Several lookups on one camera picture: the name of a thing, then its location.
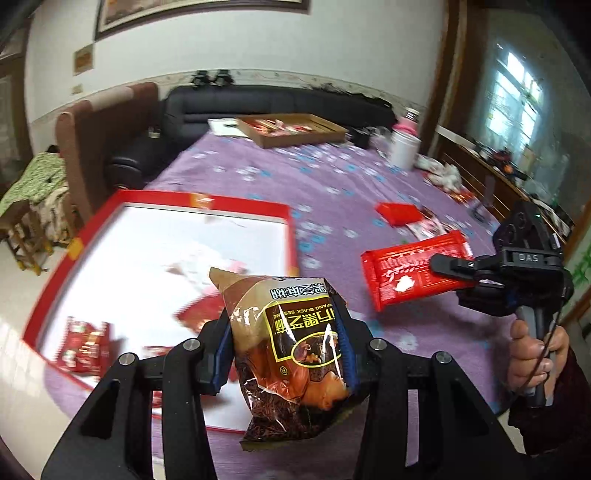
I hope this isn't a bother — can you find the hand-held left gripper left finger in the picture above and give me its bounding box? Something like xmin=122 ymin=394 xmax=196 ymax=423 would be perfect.
xmin=41 ymin=307 xmax=236 ymax=480

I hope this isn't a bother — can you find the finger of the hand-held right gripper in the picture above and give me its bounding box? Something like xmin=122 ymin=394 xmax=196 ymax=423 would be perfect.
xmin=429 ymin=255 xmax=505 ymax=280
xmin=456 ymin=286 xmax=514 ymax=318

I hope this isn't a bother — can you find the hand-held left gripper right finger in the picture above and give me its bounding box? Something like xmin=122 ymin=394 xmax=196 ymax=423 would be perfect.
xmin=335 ymin=298 xmax=546 ymax=480

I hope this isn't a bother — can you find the red snack packet white print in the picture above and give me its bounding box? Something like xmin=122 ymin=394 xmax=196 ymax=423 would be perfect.
xmin=360 ymin=230 xmax=475 ymax=313

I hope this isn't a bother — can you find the brown sesame snack packet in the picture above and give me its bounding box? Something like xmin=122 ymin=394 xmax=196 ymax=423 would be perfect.
xmin=209 ymin=267 xmax=356 ymax=450

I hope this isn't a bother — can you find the red cardboard box white inside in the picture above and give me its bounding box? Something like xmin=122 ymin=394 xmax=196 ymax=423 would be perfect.
xmin=21 ymin=189 xmax=301 ymax=437

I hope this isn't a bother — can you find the person's right forearm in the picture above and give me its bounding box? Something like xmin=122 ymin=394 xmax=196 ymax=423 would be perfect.
xmin=507 ymin=344 xmax=591 ymax=457

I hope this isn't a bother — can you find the person's right hand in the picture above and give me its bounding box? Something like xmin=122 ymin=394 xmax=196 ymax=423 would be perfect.
xmin=506 ymin=319 xmax=572 ymax=395

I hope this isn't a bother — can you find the flat red packet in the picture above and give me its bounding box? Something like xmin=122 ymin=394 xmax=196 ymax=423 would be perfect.
xmin=375 ymin=200 xmax=424 ymax=227

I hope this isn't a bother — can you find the white crumpled bag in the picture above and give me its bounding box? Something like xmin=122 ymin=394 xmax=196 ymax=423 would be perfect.
xmin=425 ymin=164 xmax=462 ymax=192

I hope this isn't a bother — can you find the wooden sideboard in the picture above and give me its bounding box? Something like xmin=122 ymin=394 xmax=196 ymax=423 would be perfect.
xmin=434 ymin=124 xmax=578 ymax=241

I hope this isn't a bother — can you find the white jar pink lid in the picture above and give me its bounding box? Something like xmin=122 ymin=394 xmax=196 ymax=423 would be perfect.
xmin=387 ymin=128 xmax=422 ymax=172

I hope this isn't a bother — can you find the small red snack packet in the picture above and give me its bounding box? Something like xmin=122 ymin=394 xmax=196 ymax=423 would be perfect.
xmin=55 ymin=318 xmax=112 ymax=376

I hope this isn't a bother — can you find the pink bottle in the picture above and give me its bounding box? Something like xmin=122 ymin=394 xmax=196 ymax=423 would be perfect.
xmin=394 ymin=108 xmax=422 ymax=134

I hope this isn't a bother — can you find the purple floral tablecloth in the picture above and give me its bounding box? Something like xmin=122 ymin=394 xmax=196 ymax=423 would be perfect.
xmin=44 ymin=131 xmax=546 ymax=480

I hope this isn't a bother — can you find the window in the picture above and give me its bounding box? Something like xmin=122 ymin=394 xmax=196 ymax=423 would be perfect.
xmin=489 ymin=44 xmax=546 ymax=121

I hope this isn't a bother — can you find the wooden tray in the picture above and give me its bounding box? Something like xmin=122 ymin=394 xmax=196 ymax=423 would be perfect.
xmin=236 ymin=113 xmax=349 ymax=149

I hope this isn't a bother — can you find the pile of red white packets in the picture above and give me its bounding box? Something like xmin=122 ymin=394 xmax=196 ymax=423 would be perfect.
xmin=252 ymin=117 xmax=319 ymax=138

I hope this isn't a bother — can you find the white paper sheet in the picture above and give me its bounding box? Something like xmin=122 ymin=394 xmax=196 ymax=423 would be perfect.
xmin=207 ymin=117 xmax=250 ymax=138

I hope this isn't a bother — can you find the black leather sofa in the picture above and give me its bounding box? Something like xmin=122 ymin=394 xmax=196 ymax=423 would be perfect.
xmin=108 ymin=85 xmax=398 ymax=185

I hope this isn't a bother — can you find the wooden stool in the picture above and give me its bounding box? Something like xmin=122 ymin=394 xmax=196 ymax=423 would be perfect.
xmin=0 ymin=198 xmax=51 ymax=278

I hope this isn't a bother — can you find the brown armchair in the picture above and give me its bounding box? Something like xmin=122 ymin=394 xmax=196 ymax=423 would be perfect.
xmin=55 ymin=82 xmax=160 ymax=222

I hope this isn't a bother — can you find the green floral cloth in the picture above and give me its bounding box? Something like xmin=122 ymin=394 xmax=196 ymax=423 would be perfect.
xmin=0 ymin=150 xmax=70 ymax=217

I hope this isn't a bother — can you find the black gadget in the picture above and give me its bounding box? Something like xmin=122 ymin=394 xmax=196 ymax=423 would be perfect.
xmin=191 ymin=69 xmax=234 ymax=88

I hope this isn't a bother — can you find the small wall plaque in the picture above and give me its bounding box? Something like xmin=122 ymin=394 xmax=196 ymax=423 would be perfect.
xmin=73 ymin=44 xmax=96 ymax=77

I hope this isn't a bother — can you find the framed wall picture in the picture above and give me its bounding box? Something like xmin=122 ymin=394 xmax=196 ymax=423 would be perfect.
xmin=93 ymin=0 xmax=311 ymax=41

